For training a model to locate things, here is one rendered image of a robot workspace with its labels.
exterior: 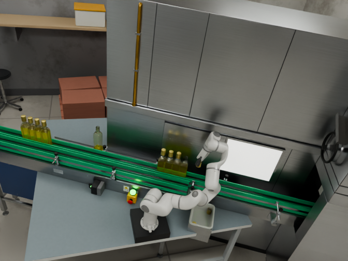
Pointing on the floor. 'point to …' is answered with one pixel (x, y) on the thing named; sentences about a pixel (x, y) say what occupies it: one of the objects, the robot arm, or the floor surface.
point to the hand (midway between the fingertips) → (199, 162)
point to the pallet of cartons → (83, 97)
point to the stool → (4, 90)
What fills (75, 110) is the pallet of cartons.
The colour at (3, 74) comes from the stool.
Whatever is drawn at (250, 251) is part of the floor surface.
